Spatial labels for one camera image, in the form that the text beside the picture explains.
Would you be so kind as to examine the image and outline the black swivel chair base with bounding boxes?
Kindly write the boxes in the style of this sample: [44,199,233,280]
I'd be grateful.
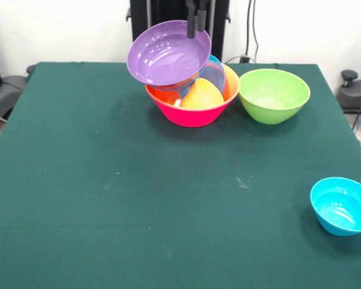
[336,69,361,135]

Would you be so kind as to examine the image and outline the black office chair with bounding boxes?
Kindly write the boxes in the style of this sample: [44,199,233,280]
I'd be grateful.
[0,64,37,123]

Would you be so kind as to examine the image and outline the small cyan plastic bowl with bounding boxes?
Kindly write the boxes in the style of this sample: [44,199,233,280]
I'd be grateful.
[310,177,361,237]

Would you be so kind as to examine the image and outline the purple plastic bowl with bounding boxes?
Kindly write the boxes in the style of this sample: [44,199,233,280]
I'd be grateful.
[126,20,213,87]

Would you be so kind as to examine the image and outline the large pink plastic bowl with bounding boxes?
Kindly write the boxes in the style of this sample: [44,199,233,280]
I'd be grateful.
[144,81,241,128]

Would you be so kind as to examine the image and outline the translucent blue ribbed bowl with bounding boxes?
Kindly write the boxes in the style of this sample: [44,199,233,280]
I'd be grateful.
[180,54,226,99]

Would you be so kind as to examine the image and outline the large blue plastic bowl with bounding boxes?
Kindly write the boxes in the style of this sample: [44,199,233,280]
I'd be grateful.
[149,73,204,92]

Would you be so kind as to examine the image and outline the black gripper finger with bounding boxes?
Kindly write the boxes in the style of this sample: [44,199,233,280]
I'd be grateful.
[197,0,208,32]
[185,0,197,39]

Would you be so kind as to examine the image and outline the large orange plastic bowl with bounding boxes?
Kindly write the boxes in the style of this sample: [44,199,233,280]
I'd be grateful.
[146,63,240,111]

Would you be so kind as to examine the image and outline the yellow-orange plastic cup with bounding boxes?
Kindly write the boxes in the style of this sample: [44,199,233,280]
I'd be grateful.
[180,77,225,110]

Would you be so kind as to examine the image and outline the black hanging cable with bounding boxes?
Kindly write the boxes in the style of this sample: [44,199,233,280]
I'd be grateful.
[224,0,260,64]

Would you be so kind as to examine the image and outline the dark green tablecloth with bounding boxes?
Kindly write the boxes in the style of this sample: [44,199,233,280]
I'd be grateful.
[0,61,361,289]

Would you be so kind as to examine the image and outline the green plastic bowl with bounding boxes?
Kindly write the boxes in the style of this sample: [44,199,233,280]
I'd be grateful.
[238,68,311,125]

